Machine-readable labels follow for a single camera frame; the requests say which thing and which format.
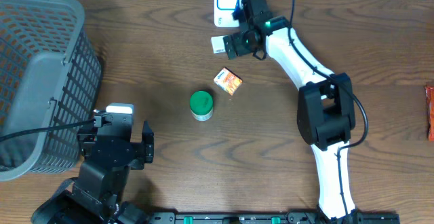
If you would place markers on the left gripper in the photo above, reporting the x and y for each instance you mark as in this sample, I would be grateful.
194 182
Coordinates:
137 153

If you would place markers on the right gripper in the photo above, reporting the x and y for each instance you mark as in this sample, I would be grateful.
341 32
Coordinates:
239 45

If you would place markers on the white green box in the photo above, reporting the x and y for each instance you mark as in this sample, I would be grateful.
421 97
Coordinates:
218 45

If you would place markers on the green lidded jar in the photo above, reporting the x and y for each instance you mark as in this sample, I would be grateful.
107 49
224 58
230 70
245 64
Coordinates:
201 105

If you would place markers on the small orange box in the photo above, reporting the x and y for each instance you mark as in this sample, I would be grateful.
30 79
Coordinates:
228 81

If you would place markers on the orange snack bar wrapper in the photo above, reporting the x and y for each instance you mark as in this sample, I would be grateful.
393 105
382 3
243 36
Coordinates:
430 108

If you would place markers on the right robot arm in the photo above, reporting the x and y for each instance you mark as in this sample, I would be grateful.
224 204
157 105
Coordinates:
326 102

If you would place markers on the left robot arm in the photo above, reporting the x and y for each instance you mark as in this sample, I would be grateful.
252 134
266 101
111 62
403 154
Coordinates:
95 195

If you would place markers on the white barcode scanner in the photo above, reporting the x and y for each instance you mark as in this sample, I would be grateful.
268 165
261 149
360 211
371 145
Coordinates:
223 17

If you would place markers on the grey plastic basket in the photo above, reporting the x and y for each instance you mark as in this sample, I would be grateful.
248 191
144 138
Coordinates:
50 79

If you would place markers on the black mounting rail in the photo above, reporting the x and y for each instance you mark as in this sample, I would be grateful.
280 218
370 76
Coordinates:
294 217

